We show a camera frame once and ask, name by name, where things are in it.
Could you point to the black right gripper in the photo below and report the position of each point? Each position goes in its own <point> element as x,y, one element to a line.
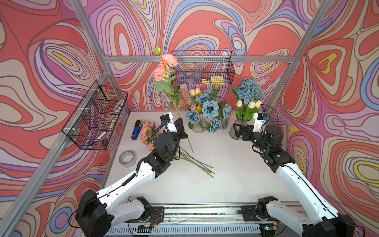
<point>248,130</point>

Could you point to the blue rose bouquet right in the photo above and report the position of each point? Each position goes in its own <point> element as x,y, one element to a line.
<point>249,97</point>

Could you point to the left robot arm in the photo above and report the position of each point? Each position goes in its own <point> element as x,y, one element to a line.
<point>99,211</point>

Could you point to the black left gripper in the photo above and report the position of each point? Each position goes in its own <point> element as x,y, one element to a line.
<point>178,130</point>

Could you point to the white tape roll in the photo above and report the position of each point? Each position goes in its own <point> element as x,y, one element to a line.
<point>127,159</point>

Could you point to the black wire basket back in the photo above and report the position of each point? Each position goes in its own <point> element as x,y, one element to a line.
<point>195,65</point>

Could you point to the pink rose bunch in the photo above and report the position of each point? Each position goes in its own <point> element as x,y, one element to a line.
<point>164,78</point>
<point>147,133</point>

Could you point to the black wire basket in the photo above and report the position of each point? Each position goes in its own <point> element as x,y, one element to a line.
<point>195,65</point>
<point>98,113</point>

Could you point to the black wire basket left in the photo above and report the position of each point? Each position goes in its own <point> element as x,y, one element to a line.
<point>98,113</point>

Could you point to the blue rose bouquet left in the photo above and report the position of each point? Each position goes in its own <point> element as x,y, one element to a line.
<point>207,111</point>

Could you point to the ribbed glass vase with ribbon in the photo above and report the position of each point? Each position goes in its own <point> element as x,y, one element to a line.
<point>234,131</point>

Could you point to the blue rose bouquet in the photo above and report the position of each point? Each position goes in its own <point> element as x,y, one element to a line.
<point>207,111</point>
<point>249,97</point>

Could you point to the yellow sponge in basket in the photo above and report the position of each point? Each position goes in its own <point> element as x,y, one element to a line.
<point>213,80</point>

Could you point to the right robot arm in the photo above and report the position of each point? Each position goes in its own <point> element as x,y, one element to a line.
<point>321,219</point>

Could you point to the blue stapler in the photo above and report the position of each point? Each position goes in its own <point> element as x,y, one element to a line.
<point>136,130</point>

